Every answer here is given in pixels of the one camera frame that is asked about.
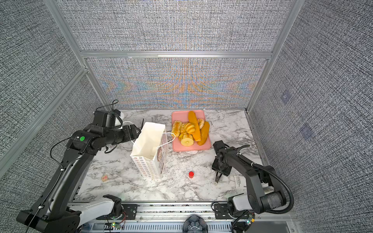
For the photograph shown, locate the round striped bun centre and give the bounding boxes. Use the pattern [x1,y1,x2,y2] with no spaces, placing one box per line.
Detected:
[184,122,196,135]

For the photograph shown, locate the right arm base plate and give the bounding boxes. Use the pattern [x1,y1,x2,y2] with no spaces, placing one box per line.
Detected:
[212,203,234,220]

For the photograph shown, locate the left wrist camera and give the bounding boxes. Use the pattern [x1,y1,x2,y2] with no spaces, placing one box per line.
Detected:
[92,109,123,129]

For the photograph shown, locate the long yellow baguette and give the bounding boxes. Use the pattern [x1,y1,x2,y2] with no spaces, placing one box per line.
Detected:
[188,111,201,142]

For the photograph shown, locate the black round fan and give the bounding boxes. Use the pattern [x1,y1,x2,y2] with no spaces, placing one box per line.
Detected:
[183,215,208,233]

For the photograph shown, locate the small bun behind baguette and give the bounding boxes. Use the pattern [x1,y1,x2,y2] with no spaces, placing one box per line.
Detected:
[197,118,205,129]

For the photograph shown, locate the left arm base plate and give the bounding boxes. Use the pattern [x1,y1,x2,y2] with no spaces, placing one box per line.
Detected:
[96,204,138,221]

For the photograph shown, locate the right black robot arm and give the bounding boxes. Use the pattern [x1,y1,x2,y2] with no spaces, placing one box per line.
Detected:
[212,141,294,218]

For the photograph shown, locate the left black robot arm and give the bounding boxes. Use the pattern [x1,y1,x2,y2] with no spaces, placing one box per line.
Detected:
[16,124,141,233]

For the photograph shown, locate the striped croissant bread left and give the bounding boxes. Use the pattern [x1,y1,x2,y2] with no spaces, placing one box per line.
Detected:
[172,120,182,137]

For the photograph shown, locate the pink plastic tray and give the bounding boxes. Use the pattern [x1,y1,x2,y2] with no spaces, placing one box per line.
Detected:
[172,110,212,152]

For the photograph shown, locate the aluminium front rail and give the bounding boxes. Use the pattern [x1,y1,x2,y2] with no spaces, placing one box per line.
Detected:
[55,200,295,222]

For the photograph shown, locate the white printed paper bag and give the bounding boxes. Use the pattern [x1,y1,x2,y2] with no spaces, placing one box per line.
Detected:
[130,122,175,180]

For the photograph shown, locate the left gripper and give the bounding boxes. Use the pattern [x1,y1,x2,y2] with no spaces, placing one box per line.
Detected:
[106,123,142,146]

